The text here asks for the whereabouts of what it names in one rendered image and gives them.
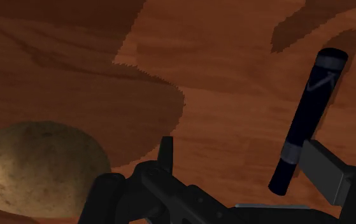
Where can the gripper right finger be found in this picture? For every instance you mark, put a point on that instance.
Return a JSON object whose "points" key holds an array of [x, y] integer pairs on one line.
{"points": [[336, 176]]}

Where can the black marker pen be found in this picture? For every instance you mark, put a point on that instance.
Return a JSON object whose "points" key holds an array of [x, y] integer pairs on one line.
{"points": [[308, 121]]}

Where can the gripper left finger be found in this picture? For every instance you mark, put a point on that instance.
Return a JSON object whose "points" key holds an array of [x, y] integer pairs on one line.
{"points": [[152, 189]]}

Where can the brown potato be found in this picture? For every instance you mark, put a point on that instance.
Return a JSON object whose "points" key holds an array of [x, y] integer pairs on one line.
{"points": [[38, 170]]}

